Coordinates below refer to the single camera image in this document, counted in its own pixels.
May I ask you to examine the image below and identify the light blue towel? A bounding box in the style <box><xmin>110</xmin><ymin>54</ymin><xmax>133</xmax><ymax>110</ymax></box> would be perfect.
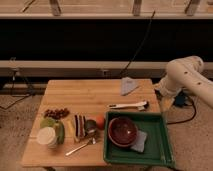
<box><xmin>121</xmin><ymin>77</ymin><xmax>139</xmax><ymax>96</ymax></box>

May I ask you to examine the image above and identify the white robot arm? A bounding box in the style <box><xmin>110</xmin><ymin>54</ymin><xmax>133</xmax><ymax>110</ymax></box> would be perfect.
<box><xmin>155</xmin><ymin>56</ymin><xmax>213</xmax><ymax>110</ymax></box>

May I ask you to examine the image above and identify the orange fruit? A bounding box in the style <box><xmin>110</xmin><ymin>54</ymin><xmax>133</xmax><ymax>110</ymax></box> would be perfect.
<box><xmin>95</xmin><ymin>115</ymin><xmax>105</xmax><ymax>130</ymax></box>

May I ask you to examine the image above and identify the striped layered cake slice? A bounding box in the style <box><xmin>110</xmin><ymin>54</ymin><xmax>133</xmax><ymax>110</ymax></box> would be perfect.
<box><xmin>74</xmin><ymin>115</ymin><xmax>86</xmax><ymax>142</ymax></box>

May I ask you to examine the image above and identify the dark red bowl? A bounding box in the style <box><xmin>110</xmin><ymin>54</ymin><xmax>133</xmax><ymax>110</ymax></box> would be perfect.
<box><xmin>108</xmin><ymin>117</ymin><xmax>138</xmax><ymax>148</ymax></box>

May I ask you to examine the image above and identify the yellow toy banana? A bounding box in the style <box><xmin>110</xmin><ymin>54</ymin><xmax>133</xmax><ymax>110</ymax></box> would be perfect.
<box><xmin>67</xmin><ymin>120</ymin><xmax>75</xmax><ymax>137</ymax></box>

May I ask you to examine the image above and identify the bunch of dark grapes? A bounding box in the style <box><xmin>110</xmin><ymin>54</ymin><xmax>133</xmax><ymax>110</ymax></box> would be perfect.
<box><xmin>44</xmin><ymin>108</ymin><xmax>70</xmax><ymax>120</ymax></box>

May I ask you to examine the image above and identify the metal spoon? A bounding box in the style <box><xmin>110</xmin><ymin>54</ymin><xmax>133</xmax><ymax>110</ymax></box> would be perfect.
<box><xmin>65</xmin><ymin>138</ymin><xmax>96</xmax><ymax>156</ymax></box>

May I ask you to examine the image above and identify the green toy vegetable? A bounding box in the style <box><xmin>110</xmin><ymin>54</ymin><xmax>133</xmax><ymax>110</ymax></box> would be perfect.
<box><xmin>56</xmin><ymin>122</ymin><xmax>65</xmax><ymax>144</ymax></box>

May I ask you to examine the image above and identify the light blue sponge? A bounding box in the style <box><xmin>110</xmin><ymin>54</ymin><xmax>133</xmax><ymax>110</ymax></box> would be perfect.
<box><xmin>131</xmin><ymin>131</ymin><xmax>147</xmax><ymax>153</ymax></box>

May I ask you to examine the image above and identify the green apple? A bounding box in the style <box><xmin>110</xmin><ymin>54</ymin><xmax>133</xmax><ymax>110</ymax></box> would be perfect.
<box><xmin>40</xmin><ymin>117</ymin><xmax>55</xmax><ymax>128</ymax></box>

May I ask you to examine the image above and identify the green plastic tray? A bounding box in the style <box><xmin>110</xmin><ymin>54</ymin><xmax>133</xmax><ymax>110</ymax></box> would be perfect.
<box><xmin>103</xmin><ymin>111</ymin><xmax>175</xmax><ymax>168</ymax></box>

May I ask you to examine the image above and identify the white handled kitchen tool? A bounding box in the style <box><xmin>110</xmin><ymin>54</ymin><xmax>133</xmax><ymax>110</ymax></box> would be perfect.
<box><xmin>109</xmin><ymin>101</ymin><xmax>149</xmax><ymax>111</ymax></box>

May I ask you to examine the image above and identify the black hanging cable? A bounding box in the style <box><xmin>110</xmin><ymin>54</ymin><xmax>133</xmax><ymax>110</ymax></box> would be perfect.
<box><xmin>119</xmin><ymin>9</ymin><xmax>157</xmax><ymax>78</ymax></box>

